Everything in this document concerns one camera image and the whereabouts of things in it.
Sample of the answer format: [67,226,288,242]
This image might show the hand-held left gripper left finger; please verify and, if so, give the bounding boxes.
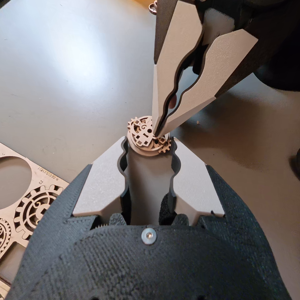
[72,136,129,216]

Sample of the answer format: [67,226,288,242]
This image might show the wooden sheet with round holes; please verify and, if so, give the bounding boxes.
[0,142,70,285]

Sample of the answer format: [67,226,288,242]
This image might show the black chair armrest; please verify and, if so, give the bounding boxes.
[290,150,300,181]

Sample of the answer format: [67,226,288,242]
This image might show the round wooden gear assembly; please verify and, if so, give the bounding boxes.
[127,115,171,157]

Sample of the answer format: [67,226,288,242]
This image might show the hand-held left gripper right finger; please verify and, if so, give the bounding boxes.
[168,137,226,218]

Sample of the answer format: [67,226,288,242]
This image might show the person's right forearm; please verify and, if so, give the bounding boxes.
[254,23,300,91]

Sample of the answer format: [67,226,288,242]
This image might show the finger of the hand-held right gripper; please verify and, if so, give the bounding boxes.
[157,30,259,137]
[152,0,204,137]

